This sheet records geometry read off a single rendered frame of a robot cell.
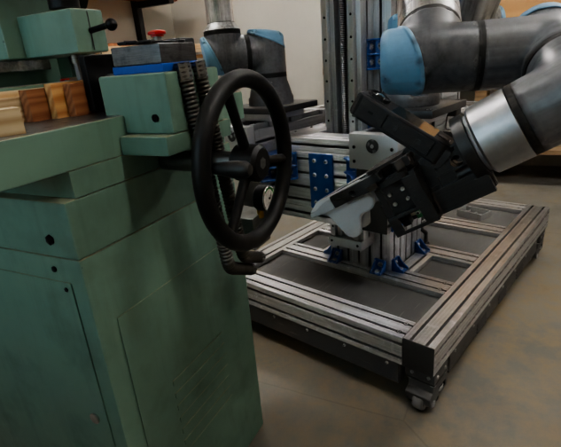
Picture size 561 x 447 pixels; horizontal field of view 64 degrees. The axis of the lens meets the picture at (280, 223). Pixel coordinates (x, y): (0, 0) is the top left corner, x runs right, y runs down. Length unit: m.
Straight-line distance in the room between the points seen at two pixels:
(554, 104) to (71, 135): 0.58
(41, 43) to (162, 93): 0.31
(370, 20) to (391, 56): 0.93
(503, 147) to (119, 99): 0.55
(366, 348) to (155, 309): 0.72
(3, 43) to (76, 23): 0.15
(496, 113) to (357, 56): 0.97
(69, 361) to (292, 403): 0.76
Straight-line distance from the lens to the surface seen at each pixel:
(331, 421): 1.38
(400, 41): 0.55
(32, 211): 0.76
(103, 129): 0.74
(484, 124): 0.48
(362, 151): 1.15
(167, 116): 0.72
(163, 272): 0.86
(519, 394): 1.55
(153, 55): 0.73
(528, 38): 0.56
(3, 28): 0.97
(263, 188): 1.03
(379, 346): 1.36
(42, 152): 0.68
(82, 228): 0.72
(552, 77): 0.48
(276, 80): 1.51
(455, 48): 0.55
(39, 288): 0.83
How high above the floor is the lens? 0.97
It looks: 20 degrees down
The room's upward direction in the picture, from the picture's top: 5 degrees counter-clockwise
